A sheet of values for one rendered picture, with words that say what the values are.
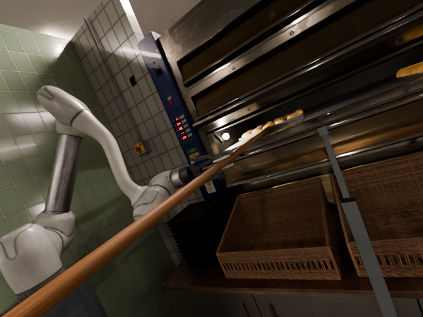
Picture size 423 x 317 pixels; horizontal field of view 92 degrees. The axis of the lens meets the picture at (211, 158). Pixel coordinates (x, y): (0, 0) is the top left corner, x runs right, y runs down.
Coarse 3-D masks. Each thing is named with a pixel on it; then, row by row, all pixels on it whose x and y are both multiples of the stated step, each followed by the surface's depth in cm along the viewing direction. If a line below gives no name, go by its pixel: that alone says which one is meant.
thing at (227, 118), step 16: (400, 32) 81; (416, 32) 86; (368, 48) 87; (384, 48) 93; (336, 64) 94; (352, 64) 101; (304, 80) 102; (320, 80) 111; (272, 96) 112; (224, 112) 122; (240, 112) 124; (208, 128) 141
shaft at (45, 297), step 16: (224, 160) 81; (208, 176) 67; (176, 192) 54; (192, 192) 59; (160, 208) 47; (144, 224) 42; (112, 240) 36; (128, 240) 38; (96, 256) 33; (112, 256) 35; (64, 272) 30; (80, 272) 30; (48, 288) 27; (64, 288) 28; (32, 304) 25; (48, 304) 26
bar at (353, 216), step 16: (416, 96) 67; (368, 112) 74; (384, 112) 72; (320, 128) 81; (272, 144) 92; (336, 160) 74; (336, 176) 71; (352, 208) 64; (352, 224) 65; (368, 240) 64; (368, 256) 65; (368, 272) 67; (384, 288) 66; (384, 304) 67
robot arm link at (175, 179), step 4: (180, 168) 93; (172, 172) 93; (176, 172) 91; (180, 172) 91; (172, 176) 92; (176, 176) 90; (180, 176) 91; (172, 180) 92; (176, 180) 90; (180, 180) 90; (172, 184) 92; (176, 184) 92; (180, 184) 91; (184, 184) 92
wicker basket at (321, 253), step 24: (264, 192) 136; (312, 192) 120; (240, 216) 140; (264, 216) 136; (288, 216) 128; (240, 240) 132; (264, 240) 128; (288, 240) 118; (312, 240) 109; (336, 240) 99; (240, 264) 103; (264, 264) 96; (288, 264) 90; (312, 264) 93; (336, 264) 80
